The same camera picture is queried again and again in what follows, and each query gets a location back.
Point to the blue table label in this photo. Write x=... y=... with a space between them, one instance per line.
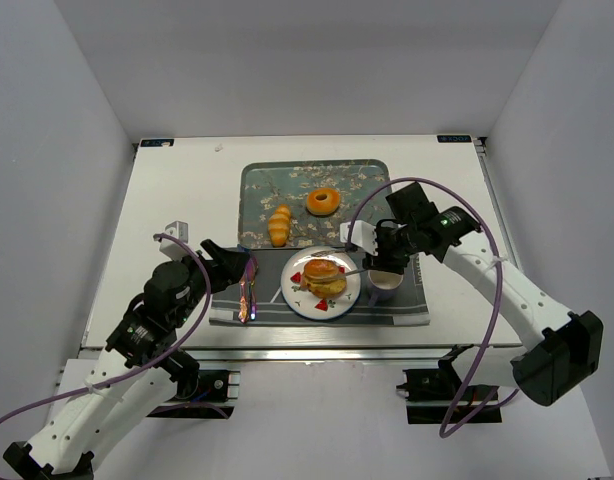
x=453 y=138
x=156 y=143

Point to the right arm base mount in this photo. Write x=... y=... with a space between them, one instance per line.
x=429 y=386

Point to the round sesame bun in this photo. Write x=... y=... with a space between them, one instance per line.
x=320 y=269

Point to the floral grey serving tray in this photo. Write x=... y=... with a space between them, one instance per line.
x=265 y=186

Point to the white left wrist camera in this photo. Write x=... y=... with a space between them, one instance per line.
x=179 y=231

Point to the striped orange croissant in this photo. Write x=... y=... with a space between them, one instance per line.
x=279 y=226

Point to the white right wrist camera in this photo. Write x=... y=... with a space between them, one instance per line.
x=363 y=236

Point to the brown bread slice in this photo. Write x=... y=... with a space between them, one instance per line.
x=325 y=287

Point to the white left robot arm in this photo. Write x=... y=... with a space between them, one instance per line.
x=141 y=366

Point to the right blue table label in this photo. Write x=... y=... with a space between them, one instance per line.
x=453 y=138

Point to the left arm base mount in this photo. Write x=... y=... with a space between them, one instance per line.
x=199 y=392

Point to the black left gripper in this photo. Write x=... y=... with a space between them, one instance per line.
x=219 y=263

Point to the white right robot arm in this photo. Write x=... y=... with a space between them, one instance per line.
x=561 y=348

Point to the metal serving tongs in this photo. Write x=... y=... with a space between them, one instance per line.
x=342 y=259

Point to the left blue table label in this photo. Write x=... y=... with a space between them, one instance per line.
x=156 y=143

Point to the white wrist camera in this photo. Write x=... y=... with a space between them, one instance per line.
x=179 y=231
x=363 y=236

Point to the iridescent table knife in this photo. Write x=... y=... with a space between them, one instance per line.
x=245 y=299
x=252 y=271

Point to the purple ceramic mug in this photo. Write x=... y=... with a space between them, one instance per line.
x=382 y=285

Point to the grey striped placemat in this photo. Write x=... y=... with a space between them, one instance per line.
x=406 y=307

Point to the watermelon pattern white plate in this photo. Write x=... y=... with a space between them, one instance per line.
x=306 y=304

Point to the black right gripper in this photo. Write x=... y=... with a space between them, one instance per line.
x=383 y=246

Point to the orange ring donut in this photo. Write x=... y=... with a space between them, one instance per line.
x=323 y=201

